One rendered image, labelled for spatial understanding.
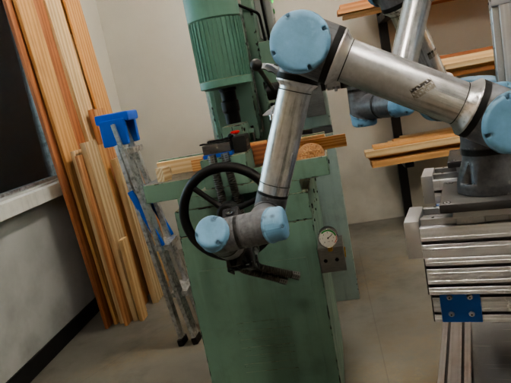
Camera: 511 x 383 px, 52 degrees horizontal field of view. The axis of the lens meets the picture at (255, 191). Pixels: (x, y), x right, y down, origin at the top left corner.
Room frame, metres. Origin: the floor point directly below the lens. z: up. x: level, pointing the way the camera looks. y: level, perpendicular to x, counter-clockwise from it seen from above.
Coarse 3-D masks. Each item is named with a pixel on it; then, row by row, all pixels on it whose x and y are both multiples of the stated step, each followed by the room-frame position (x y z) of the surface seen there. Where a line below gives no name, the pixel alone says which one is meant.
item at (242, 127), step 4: (232, 124) 1.84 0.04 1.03; (236, 124) 1.78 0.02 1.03; (240, 124) 1.73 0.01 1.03; (244, 124) 1.78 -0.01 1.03; (248, 124) 1.85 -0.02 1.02; (224, 128) 1.74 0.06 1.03; (228, 128) 1.73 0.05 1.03; (232, 128) 1.73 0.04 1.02; (236, 128) 1.73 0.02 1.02; (240, 128) 1.73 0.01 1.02; (244, 128) 1.74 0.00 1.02; (224, 132) 1.74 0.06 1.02; (228, 132) 1.73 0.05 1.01; (240, 132) 1.73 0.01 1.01; (244, 132) 1.74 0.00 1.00; (248, 132) 1.82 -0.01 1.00; (224, 136) 1.74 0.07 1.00
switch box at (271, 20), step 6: (258, 0) 2.03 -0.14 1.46; (264, 0) 2.02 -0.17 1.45; (270, 0) 2.03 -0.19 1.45; (258, 6) 2.03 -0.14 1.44; (264, 6) 2.02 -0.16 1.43; (270, 6) 2.02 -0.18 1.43; (270, 12) 2.02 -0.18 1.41; (258, 18) 2.03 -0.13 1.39; (270, 18) 2.02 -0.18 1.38; (258, 24) 2.03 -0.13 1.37; (264, 24) 2.02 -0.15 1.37; (270, 24) 2.02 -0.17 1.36; (270, 30) 2.02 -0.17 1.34
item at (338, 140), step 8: (328, 136) 1.73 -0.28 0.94; (336, 136) 1.71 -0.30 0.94; (344, 136) 1.71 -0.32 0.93; (320, 144) 1.72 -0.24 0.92; (328, 144) 1.72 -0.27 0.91; (336, 144) 1.72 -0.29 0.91; (344, 144) 1.71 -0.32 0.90; (192, 160) 1.80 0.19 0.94; (200, 160) 1.79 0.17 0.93; (192, 168) 1.80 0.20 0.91; (200, 168) 1.80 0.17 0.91
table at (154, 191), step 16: (304, 160) 1.58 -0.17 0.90; (320, 160) 1.57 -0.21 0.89; (176, 176) 1.75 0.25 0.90; (304, 176) 1.58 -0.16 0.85; (144, 192) 1.67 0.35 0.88; (160, 192) 1.66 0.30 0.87; (176, 192) 1.65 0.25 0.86; (192, 192) 1.64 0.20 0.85; (208, 192) 1.54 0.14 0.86; (240, 192) 1.52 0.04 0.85
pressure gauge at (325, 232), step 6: (324, 228) 1.52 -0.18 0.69; (330, 228) 1.51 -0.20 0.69; (318, 234) 1.53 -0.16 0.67; (324, 234) 1.51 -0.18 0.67; (330, 234) 1.51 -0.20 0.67; (336, 234) 1.51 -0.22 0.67; (318, 240) 1.52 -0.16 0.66; (324, 240) 1.51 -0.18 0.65; (330, 240) 1.51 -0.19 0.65; (336, 240) 1.51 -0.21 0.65; (324, 246) 1.51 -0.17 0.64; (330, 246) 1.51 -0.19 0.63
